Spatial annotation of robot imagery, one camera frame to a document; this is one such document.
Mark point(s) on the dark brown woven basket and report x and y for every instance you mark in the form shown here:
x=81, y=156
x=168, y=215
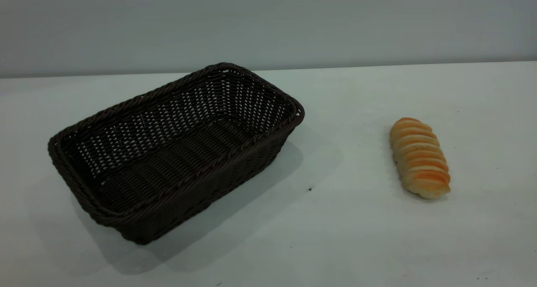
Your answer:
x=168, y=163

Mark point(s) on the orange striped bread loaf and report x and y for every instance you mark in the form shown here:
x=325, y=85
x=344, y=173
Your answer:
x=419, y=159

